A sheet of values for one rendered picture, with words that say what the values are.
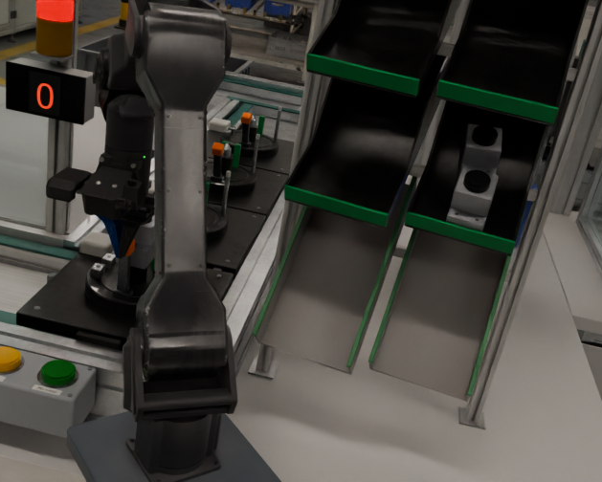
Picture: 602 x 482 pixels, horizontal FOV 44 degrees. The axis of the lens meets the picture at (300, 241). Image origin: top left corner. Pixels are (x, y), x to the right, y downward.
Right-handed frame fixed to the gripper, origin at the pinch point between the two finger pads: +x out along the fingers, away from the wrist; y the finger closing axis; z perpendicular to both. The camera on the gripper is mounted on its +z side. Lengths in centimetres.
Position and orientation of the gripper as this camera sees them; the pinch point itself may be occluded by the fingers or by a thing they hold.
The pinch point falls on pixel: (122, 233)
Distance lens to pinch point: 99.5
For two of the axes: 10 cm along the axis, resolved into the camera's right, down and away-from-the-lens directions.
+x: -1.6, 9.0, 4.1
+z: -1.6, 3.8, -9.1
